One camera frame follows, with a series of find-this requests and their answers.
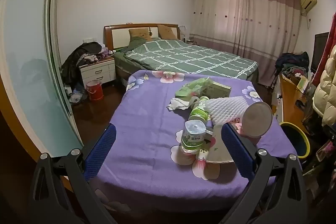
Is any green and white carton box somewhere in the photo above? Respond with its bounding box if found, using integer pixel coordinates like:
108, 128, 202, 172
209, 81, 232, 98

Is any black television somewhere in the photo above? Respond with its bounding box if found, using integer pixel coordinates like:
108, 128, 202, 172
310, 32, 330, 73

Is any glass wardrobe sliding door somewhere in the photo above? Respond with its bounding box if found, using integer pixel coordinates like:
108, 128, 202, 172
0, 0, 84, 151

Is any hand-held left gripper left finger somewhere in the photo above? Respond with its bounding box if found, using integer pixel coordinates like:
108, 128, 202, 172
29, 123, 117, 224

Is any yellow rimmed trash bin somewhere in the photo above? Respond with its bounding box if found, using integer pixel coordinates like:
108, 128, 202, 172
279, 122, 311, 159

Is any pink beige curtain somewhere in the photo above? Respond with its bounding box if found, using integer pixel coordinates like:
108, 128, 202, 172
189, 0, 302, 86

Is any wooden bed headboard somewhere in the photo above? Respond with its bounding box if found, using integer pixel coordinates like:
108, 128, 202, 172
103, 24, 181, 48

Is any white wooden nightstand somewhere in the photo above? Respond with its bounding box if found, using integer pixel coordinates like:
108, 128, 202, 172
79, 57, 116, 87

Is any light green paper box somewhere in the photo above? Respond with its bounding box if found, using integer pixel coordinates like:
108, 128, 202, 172
297, 76, 309, 90

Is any green and white drink bottle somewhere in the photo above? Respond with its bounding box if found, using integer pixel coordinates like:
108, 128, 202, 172
188, 96, 210, 122

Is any clear plastic bags heap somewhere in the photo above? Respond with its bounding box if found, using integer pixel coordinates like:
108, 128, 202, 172
66, 85, 88, 104

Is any green plaid duvet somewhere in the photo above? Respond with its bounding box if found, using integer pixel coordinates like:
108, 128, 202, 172
113, 37, 259, 83

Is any white tissue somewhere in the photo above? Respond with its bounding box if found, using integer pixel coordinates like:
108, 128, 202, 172
167, 97, 193, 111

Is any mixed clothes pile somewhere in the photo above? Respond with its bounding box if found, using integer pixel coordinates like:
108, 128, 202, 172
275, 51, 310, 79

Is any beige cardboard piece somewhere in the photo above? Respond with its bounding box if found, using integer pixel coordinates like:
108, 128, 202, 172
206, 124, 235, 164

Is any dark clothes heap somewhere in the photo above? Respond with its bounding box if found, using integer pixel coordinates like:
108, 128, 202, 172
61, 42, 105, 85

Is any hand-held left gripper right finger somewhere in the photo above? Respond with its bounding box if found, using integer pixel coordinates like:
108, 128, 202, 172
220, 123, 307, 224

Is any long wooden cabinet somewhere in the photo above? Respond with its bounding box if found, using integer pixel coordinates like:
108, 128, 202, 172
273, 73, 315, 135

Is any green plastic bag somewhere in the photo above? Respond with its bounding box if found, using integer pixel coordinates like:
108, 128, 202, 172
175, 77, 213, 98

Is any square white plastic bottle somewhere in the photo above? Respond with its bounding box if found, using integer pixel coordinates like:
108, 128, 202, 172
181, 120, 208, 153

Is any red coat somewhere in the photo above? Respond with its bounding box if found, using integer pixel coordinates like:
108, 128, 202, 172
319, 12, 336, 75

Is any white foam fruit net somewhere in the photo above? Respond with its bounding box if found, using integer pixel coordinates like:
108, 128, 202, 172
205, 95, 248, 126

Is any cream puffer jacket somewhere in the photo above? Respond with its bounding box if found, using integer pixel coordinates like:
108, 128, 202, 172
312, 44, 336, 127

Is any red bucket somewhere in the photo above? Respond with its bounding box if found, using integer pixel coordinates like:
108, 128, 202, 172
86, 80, 103, 101

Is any pink purple small items heap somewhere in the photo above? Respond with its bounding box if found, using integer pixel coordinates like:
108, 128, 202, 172
96, 47, 117, 59

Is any brown pillow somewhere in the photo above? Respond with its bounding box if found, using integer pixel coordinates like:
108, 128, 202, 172
128, 28, 153, 39
157, 25, 177, 40

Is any purple floral blanket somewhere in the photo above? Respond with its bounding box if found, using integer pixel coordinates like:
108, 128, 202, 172
89, 70, 298, 214

